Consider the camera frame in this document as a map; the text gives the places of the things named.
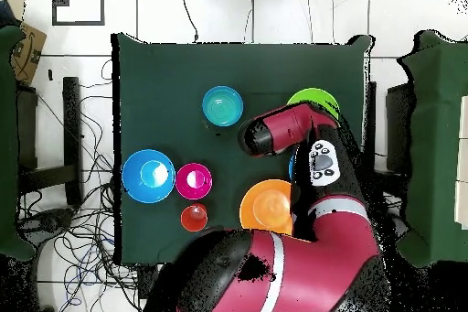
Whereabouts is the black chair base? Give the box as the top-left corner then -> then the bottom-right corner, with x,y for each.
16,207 -> 76,245

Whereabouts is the dark green table cloth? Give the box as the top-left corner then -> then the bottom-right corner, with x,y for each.
111,32 -> 374,265

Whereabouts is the small ribbed blue bowl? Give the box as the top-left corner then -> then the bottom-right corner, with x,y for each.
201,85 -> 245,127

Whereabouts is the small pink bowl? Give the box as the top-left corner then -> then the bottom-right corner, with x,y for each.
175,162 -> 214,200

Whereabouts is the black floor stand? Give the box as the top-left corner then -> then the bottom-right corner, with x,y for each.
16,76 -> 83,207
364,80 -> 416,181

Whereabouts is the large yellow bowl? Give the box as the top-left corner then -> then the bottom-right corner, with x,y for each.
239,178 -> 294,236

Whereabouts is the black floor cable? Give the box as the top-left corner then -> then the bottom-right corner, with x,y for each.
177,0 -> 199,43

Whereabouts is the green cloth covered table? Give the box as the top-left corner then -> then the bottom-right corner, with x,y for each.
0,24 -> 36,262
396,29 -> 468,267

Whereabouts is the large green bowl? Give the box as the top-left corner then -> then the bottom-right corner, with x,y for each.
286,87 -> 341,120

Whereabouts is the cardboard box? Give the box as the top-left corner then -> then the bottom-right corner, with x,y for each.
8,20 -> 48,87

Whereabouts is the orange cup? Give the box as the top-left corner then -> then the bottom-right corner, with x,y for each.
180,202 -> 209,233

